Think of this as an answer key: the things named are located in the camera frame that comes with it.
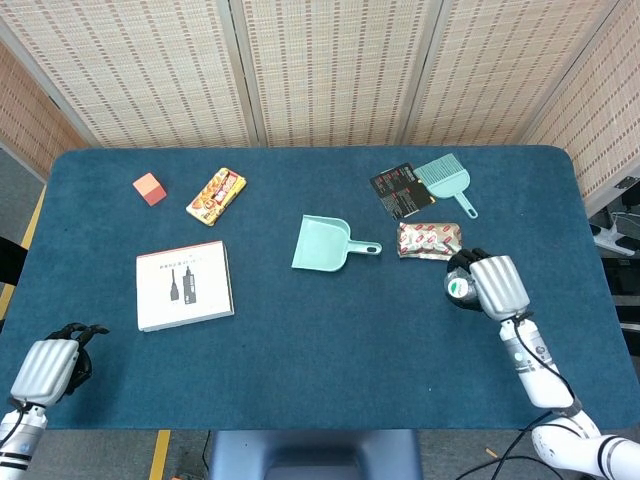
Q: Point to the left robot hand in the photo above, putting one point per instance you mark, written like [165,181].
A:
[45,370]

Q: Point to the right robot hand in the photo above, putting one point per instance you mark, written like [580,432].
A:
[492,285]

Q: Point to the transparent water bottle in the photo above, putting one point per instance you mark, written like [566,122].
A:
[460,286]

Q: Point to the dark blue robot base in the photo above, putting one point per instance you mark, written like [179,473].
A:
[315,455]

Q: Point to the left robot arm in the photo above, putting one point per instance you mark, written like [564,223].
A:
[17,435]

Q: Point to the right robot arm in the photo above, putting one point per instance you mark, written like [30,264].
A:
[545,385]

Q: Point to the teal hand brush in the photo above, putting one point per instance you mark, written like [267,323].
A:
[445,181]

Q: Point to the silver red snack packet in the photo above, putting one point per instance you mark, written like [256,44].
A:
[427,240]

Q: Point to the black printed card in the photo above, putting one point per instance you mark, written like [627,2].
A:
[400,192]

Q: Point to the white product box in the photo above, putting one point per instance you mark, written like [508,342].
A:
[184,286]

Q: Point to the teal plastic dustpan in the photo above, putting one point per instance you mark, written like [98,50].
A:
[325,245]

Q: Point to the blue table cloth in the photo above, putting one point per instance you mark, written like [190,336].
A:
[310,350]

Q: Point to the orange pink cube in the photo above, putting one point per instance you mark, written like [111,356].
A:
[149,188]

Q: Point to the yellow red snack bag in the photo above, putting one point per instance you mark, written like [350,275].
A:
[216,196]

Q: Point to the woven folding screen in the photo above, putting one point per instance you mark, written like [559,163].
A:
[320,70]

